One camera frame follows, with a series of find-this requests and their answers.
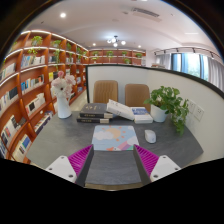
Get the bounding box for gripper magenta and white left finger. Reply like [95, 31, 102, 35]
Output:
[46, 145, 94, 186]

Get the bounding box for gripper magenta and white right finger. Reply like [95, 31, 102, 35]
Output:
[133, 145, 180, 185]

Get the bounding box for white computer mouse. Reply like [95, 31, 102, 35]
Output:
[145, 130, 156, 144]

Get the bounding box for pastel illustrated mouse pad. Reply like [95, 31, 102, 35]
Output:
[92, 125, 139, 151]

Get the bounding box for black bottom book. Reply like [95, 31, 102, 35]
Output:
[76, 116, 110, 124]

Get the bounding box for black book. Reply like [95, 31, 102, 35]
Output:
[80, 103, 113, 119]
[76, 116, 110, 124]

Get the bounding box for white plant pot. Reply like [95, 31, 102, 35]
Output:
[151, 105, 167, 122]

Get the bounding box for blue and white book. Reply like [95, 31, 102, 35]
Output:
[131, 107, 153, 124]

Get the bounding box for white ceramic vase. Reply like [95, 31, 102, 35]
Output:
[57, 97, 71, 119]

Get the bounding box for black top book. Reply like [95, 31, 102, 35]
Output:
[80, 103, 113, 119]

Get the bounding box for white leaning book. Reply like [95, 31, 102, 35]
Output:
[106, 100, 134, 120]

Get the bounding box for green pothos plant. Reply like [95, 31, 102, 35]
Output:
[144, 86, 189, 136]

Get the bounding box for right tan chair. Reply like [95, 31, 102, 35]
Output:
[125, 84, 151, 111]

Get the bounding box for tan chair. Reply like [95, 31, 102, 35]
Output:
[93, 80, 118, 103]
[125, 84, 151, 111]

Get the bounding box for left tan chair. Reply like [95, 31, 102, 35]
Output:
[93, 80, 118, 103]

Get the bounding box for orange wooden bookshelf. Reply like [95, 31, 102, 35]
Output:
[0, 30, 146, 163]

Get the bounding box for pink and white flowers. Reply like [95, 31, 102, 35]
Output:
[51, 71, 76, 98]

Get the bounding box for grey window curtain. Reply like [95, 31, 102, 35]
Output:
[208, 58, 224, 92]

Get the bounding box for ceiling chandelier lamp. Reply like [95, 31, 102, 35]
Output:
[107, 35, 126, 47]

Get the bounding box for ceiling air conditioner vent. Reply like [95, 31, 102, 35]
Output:
[131, 7, 160, 21]

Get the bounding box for white wall socket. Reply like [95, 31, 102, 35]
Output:
[194, 106, 204, 121]

